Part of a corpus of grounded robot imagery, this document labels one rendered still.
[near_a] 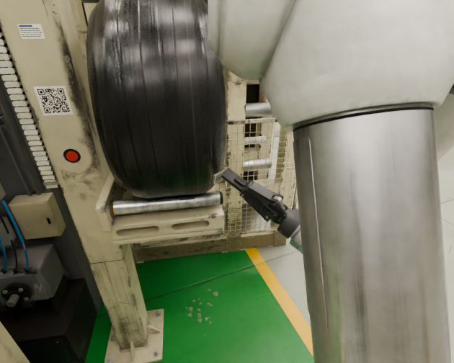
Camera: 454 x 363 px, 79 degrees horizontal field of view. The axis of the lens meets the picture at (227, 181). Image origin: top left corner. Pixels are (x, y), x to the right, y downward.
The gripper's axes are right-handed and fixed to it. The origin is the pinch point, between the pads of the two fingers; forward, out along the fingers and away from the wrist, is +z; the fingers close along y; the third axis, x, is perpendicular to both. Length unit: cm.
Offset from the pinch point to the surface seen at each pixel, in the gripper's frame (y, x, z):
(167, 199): 15.0, -12.1, 15.3
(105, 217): 13.2, -28.2, 23.8
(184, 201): 15.2, -8.8, 11.0
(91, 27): -25.9, -4.6, 40.0
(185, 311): 106, -30, -3
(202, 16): -28.0, 13.6, 24.0
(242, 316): 102, -12, -29
